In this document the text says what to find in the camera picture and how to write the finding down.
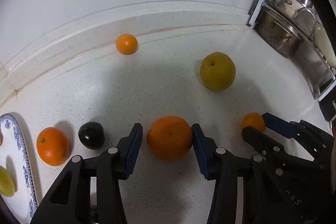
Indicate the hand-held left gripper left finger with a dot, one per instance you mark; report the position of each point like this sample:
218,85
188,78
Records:
132,150

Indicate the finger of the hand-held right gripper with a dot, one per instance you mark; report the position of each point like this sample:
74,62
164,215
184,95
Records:
278,124
258,141

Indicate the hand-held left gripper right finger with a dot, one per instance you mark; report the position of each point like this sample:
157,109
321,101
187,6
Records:
200,153

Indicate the small tangerine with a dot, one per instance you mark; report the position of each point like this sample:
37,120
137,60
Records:
252,121
126,43

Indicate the orange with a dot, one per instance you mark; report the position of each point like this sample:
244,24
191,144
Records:
52,146
169,138

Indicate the dark plum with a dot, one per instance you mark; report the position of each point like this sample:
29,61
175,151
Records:
91,134

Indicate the yellow pear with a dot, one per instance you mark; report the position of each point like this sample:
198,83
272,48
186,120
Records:
217,71

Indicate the blue patterned white plate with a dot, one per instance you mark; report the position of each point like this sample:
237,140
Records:
15,155

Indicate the black box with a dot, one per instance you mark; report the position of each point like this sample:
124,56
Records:
329,107

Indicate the steel pot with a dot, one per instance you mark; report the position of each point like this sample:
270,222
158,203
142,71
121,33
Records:
278,32

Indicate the glass pot lid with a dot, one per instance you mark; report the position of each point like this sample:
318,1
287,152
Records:
305,20

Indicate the green apple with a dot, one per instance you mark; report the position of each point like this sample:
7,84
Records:
6,182

